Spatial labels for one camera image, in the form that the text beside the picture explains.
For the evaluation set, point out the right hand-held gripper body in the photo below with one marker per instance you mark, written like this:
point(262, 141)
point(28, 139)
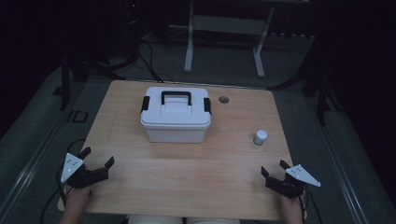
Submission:
point(289, 186)

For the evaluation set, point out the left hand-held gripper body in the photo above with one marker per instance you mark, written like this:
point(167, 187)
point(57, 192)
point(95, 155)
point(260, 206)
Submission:
point(81, 177)

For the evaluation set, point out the person's right hand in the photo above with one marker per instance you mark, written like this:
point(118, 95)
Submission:
point(293, 207)

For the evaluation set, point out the person's left hand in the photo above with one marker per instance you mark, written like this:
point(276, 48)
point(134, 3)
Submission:
point(76, 199)

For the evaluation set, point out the small white capped bottle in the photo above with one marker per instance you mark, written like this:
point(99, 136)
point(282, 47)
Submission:
point(260, 137)

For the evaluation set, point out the grey round table grommet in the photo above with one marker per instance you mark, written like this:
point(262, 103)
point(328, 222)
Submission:
point(223, 99)

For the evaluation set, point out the white metal stand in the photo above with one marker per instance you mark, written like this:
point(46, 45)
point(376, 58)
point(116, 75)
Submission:
point(189, 46)

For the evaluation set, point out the small black floor frame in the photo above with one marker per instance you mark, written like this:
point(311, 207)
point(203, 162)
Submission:
point(79, 116)

